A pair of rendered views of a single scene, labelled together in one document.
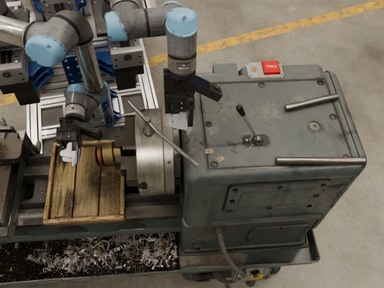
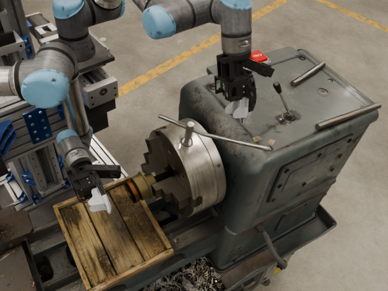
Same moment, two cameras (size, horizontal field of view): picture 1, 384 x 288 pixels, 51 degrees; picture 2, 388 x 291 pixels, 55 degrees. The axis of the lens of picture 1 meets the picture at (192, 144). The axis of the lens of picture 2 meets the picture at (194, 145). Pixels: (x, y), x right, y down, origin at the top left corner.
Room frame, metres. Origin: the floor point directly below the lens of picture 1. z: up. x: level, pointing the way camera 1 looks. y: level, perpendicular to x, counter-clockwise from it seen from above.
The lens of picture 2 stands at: (0.07, 0.49, 2.07)
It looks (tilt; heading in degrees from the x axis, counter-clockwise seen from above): 48 degrees down; 331
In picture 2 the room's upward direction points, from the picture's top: 8 degrees clockwise
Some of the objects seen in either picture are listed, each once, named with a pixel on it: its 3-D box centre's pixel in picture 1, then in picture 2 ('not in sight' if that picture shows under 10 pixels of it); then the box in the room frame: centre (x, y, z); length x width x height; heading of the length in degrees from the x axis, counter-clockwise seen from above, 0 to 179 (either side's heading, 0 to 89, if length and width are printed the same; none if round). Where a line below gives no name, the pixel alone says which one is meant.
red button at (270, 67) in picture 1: (270, 68); (256, 57); (1.05, -0.27, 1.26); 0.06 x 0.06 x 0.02; 8
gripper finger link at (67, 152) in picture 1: (68, 154); (97, 200); (0.72, 0.44, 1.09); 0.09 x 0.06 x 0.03; 8
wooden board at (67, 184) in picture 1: (87, 180); (112, 230); (0.73, 0.41, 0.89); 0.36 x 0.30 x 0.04; 8
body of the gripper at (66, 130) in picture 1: (70, 132); (85, 179); (0.83, 0.46, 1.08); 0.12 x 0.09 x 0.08; 8
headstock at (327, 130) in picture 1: (258, 144); (268, 131); (0.84, -0.25, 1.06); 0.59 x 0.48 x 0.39; 98
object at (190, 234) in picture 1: (236, 211); (239, 215); (0.84, -0.25, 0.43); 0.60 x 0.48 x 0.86; 98
